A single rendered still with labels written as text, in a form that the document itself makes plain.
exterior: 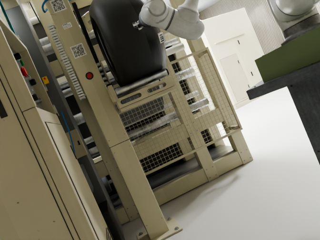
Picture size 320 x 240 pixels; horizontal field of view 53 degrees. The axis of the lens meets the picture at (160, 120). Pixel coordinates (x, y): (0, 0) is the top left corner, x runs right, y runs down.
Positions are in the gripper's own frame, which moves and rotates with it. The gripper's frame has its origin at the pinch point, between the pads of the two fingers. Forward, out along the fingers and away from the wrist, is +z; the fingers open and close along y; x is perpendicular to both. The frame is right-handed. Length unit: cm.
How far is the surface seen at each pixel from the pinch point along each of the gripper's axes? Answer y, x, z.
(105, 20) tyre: 14.9, -9.8, 7.3
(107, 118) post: 35, 41, 19
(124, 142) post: 31, 58, 17
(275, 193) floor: -35, 116, -14
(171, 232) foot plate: 28, 117, 4
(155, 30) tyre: -8.0, 4.8, 4.3
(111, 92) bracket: 27.1, 27.1, 9.8
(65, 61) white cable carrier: 43, 1, 26
